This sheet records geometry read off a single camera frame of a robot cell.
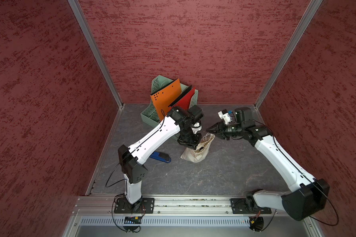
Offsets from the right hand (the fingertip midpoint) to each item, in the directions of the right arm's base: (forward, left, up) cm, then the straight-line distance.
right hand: (207, 134), depth 72 cm
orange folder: (+24, +24, +3) cm, 34 cm away
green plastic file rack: (+30, +4, -4) cm, 30 cm away
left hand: (-8, +8, -3) cm, 11 cm away
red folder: (+22, +11, +2) cm, 25 cm away
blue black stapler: (0, +27, -26) cm, 37 cm away
